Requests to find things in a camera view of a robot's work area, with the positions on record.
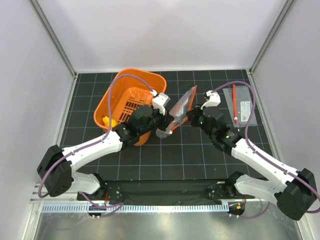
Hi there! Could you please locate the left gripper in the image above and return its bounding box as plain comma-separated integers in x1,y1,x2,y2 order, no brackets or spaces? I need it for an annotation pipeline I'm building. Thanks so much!
138,104,174,136

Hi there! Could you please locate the clear zip bag orange zipper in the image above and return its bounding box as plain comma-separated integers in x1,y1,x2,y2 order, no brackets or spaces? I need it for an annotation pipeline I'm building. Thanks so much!
155,86,197,139

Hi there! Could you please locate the orange plastic basket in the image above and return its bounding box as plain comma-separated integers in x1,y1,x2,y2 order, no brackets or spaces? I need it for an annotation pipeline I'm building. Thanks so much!
93,68,167,149

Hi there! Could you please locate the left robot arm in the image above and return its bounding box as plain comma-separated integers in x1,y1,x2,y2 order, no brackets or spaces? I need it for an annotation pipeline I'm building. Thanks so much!
37,105,174,200

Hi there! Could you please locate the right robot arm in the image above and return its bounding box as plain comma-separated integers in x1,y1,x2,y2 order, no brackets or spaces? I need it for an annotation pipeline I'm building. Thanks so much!
186,107,319,221

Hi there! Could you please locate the spare clear zip bag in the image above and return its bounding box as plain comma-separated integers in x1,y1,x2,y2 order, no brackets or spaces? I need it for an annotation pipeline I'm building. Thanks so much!
222,84,253,128

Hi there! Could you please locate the yellow toy squash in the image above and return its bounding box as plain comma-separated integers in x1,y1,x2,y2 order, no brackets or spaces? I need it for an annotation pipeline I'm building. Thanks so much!
102,116,118,129

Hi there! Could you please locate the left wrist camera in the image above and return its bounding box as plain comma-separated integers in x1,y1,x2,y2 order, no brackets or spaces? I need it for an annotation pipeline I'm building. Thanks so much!
152,92,171,115

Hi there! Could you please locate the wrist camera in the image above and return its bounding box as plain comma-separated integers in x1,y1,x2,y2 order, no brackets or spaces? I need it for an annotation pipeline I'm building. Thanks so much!
200,90,221,110
152,92,171,115

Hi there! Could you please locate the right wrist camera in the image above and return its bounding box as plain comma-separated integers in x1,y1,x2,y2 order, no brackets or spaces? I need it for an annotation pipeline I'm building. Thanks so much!
200,90,221,110

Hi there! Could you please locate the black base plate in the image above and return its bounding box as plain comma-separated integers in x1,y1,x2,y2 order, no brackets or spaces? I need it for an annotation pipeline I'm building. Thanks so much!
76,178,256,205

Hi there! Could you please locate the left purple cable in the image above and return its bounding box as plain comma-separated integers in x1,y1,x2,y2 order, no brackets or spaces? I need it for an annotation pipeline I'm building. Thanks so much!
37,73,160,200

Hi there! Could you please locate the slotted cable duct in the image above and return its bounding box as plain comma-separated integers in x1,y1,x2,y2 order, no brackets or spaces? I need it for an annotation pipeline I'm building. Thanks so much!
41,202,229,214

